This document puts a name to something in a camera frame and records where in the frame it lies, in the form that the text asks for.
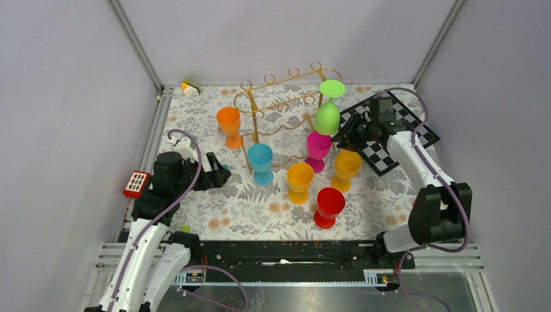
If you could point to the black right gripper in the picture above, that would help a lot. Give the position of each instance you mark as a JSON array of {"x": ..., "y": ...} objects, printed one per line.
[{"x": 347, "y": 131}]

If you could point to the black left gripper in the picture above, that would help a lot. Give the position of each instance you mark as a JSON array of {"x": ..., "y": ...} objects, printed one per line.
[{"x": 218, "y": 175}]

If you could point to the green plastic wine glass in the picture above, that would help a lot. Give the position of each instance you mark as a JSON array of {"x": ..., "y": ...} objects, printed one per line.
[{"x": 327, "y": 117}]

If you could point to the magenta plastic wine glass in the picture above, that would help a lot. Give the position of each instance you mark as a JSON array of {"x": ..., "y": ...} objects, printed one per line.
[{"x": 318, "y": 147}]

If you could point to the gold wire wine glass rack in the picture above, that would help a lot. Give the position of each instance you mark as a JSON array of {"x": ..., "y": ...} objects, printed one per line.
[{"x": 281, "y": 111}]

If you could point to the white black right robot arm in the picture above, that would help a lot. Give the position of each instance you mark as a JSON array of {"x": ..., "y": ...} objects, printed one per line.
[{"x": 441, "y": 211}]

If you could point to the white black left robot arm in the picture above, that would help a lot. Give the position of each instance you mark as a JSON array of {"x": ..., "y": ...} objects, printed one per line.
[{"x": 139, "y": 284}]

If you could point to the yellow plastic wine glass right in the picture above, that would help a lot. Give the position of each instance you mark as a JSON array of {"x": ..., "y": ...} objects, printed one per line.
[{"x": 347, "y": 165}]

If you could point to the yellow plastic wine glass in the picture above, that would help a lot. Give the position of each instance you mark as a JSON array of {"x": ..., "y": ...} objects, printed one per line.
[
  {"x": 347, "y": 165},
  {"x": 300, "y": 177}
]

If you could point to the blue plastic wine glass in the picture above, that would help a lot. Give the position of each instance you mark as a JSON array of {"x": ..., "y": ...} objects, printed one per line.
[{"x": 260, "y": 157}]

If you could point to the orange plastic wine glass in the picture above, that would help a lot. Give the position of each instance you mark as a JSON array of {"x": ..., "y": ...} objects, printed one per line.
[{"x": 228, "y": 119}]

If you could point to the yellow plastic wine glass front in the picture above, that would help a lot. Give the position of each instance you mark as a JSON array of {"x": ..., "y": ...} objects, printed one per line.
[{"x": 300, "y": 177}]

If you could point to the red plastic wine glass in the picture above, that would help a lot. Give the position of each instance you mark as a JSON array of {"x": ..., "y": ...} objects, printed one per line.
[{"x": 330, "y": 203}]

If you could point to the floral patterned table mat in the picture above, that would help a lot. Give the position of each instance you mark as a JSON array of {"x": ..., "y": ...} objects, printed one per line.
[{"x": 244, "y": 210}]

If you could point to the black white checkerboard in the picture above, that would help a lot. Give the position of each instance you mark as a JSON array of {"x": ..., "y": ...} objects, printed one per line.
[{"x": 373, "y": 153}]

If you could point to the red white small block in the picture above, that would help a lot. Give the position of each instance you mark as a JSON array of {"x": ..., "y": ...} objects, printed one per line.
[{"x": 136, "y": 184}]

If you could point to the orange white green toy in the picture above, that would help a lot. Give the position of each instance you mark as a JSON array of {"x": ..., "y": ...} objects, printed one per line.
[{"x": 191, "y": 89}]

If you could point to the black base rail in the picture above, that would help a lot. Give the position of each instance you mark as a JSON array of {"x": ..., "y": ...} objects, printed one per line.
[{"x": 273, "y": 262}]

